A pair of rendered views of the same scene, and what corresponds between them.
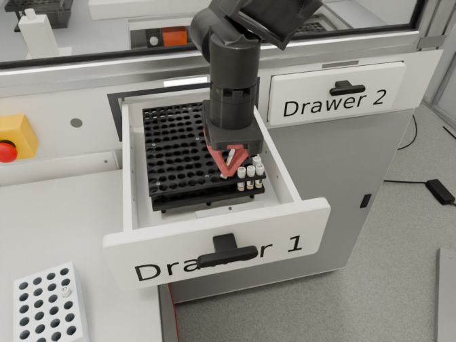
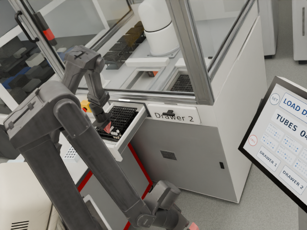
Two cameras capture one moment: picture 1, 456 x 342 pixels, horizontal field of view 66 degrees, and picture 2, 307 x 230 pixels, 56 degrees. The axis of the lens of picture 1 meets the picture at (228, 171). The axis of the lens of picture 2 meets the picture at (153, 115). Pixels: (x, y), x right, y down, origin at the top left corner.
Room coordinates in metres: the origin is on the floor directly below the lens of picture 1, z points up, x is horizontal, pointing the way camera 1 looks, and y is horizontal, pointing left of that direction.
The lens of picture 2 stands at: (-0.09, -1.17, 1.84)
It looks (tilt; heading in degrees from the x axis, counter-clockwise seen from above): 38 degrees down; 56
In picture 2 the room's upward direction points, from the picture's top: 24 degrees counter-clockwise
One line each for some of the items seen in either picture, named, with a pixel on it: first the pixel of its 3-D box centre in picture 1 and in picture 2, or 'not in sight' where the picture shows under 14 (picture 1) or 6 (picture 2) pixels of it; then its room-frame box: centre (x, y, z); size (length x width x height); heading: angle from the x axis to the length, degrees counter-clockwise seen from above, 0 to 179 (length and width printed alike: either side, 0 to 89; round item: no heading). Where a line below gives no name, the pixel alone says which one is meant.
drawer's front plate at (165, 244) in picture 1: (221, 245); (97, 149); (0.27, 0.01, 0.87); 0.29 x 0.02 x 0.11; 103
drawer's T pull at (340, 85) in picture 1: (345, 87); (169, 112); (0.63, -0.24, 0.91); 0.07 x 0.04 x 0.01; 103
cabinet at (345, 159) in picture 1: (193, 142); (185, 112); (1.06, 0.14, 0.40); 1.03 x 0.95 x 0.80; 103
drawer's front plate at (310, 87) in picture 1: (335, 93); (173, 113); (0.65, -0.23, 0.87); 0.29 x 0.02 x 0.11; 103
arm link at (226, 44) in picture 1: (233, 57); (96, 106); (0.39, -0.01, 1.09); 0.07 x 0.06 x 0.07; 19
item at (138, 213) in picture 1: (197, 151); (118, 123); (0.48, 0.05, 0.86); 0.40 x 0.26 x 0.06; 13
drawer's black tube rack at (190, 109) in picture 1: (198, 153); (117, 123); (0.47, 0.05, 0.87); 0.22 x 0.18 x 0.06; 13
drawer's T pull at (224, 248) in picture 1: (225, 248); not in sight; (0.25, 0.00, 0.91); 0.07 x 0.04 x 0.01; 103
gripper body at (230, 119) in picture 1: (231, 105); (100, 116); (0.38, 0.00, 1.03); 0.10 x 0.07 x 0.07; 10
